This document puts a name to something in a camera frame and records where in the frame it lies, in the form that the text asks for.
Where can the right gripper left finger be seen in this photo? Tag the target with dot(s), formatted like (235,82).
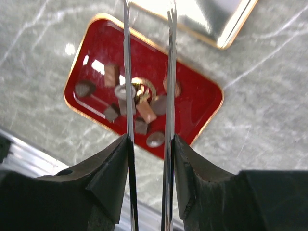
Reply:
(84,197)

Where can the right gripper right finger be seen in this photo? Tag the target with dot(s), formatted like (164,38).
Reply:
(212,199)

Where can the light brown bar chocolate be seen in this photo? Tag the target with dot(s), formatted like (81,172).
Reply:
(146,112)

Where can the caramel oval chocolate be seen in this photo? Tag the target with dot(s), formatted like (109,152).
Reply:
(177,87)

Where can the dark square chocolate bottom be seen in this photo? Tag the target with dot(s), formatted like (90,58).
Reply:
(141,127)

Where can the dark striped square chocolate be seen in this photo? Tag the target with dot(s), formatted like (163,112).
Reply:
(111,113)

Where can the dark round chocolate left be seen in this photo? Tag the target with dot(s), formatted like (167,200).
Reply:
(84,88)

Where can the red gold-rimmed tray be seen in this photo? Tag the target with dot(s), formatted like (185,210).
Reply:
(102,44)

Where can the gold tin box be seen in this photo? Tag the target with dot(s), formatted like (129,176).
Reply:
(216,22)

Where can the aluminium mounting rail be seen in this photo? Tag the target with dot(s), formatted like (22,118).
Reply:
(33,161)

